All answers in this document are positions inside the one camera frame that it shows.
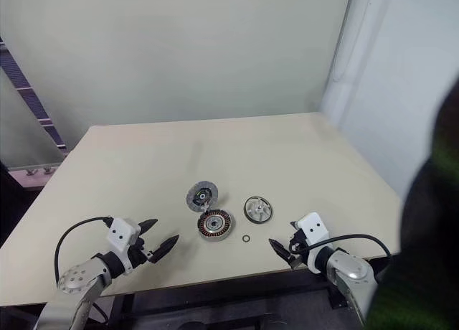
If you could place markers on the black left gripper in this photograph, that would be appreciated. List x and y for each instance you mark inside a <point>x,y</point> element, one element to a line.
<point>139,256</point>

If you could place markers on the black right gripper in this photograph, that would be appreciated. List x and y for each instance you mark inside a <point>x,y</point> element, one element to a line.
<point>298,251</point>

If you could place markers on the silver finned rotor wheel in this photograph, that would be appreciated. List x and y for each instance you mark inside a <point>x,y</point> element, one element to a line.
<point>258,208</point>

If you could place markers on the grey clutch disc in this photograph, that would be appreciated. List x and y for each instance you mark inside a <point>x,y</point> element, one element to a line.
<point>195,201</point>

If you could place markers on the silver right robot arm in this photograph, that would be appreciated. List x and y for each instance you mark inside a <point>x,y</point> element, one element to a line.
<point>353,272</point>

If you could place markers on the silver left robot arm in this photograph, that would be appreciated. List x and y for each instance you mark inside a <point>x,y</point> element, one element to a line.
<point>77,276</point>

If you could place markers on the silver motor stator base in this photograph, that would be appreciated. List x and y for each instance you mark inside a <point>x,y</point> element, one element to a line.
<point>215,224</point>

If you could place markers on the pink ledge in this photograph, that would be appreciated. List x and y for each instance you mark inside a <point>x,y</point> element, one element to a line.
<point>32,181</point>

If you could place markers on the large dark blurred shape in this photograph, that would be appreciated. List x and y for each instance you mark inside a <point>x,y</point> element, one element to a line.
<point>430,236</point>

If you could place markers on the frosted glass panel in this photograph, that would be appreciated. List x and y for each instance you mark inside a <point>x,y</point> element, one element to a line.
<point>21,136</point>

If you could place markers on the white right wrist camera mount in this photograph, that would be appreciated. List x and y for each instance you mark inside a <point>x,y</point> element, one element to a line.
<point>313,229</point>

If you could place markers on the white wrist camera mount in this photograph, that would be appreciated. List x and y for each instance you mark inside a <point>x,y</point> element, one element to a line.
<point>313,229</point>
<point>120,233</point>

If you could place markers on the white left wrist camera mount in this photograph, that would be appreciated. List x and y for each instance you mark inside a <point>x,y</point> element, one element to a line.
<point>120,233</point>

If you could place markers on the black table frame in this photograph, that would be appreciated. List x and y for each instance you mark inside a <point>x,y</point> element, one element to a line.
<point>215,294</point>

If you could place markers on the small metal bracket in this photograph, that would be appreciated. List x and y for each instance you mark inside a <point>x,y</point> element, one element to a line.
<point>31,171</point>
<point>47,170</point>

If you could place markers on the purple striped rail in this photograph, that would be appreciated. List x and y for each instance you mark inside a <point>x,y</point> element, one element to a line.
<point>25,86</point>

